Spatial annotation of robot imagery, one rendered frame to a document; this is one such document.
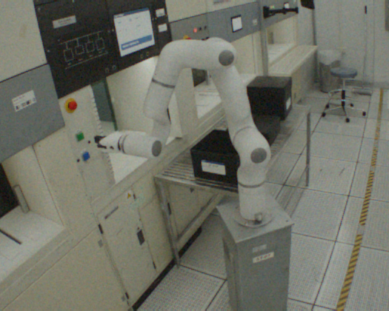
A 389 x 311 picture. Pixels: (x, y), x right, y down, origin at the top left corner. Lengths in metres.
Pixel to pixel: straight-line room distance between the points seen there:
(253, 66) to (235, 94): 2.12
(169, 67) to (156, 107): 0.15
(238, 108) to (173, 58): 0.30
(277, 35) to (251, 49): 1.52
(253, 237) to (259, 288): 0.36
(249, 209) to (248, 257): 0.22
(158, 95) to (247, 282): 0.96
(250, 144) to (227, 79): 0.25
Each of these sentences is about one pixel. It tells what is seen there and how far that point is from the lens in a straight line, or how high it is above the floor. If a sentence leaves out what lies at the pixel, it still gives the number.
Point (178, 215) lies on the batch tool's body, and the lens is 2.34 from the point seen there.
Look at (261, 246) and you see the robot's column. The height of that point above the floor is 0.68.
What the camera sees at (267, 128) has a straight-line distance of 2.15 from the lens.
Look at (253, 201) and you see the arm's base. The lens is 1.47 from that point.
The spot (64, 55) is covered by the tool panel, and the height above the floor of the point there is 1.57.
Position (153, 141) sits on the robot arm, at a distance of 1.25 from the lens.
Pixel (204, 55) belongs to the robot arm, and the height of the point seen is 1.52.
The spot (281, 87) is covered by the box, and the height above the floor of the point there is 1.01.
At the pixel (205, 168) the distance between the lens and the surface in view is 1.82.
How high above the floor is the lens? 1.74
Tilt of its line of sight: 27 degrees down
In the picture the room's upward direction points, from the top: 8 degrees counter-clockwise
